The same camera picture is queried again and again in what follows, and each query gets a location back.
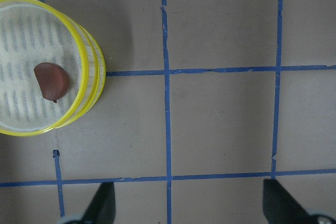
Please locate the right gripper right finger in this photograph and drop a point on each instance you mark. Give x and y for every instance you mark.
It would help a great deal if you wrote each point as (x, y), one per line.
(279, 207)

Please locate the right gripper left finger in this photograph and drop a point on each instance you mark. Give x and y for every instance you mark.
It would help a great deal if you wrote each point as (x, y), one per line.
(102, 208)

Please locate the yellow steamer basket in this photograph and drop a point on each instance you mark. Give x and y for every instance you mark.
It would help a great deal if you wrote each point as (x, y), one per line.
(92, 71)
(31, 33)

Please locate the brown steamed bun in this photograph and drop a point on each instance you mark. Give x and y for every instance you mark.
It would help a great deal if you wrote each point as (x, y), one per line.
(52, 79)

